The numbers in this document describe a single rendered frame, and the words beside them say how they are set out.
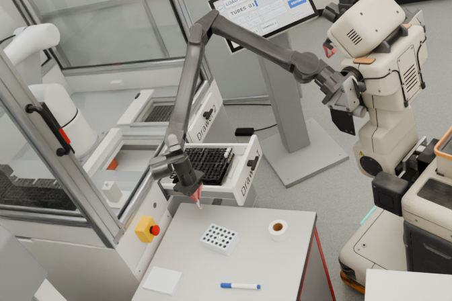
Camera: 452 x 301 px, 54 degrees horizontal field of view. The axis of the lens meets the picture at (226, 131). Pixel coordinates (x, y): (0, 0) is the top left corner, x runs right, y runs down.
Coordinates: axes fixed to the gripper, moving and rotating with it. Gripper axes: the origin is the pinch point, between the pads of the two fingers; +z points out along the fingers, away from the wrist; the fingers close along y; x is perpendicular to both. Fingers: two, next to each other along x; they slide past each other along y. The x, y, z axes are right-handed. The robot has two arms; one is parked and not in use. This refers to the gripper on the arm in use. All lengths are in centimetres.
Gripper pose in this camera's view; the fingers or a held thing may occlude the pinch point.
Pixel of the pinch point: (196, 199)
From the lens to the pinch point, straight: 157.1
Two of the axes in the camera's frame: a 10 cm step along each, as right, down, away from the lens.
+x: 7.9, 1.8, -5.8
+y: -5.6, 6.1, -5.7
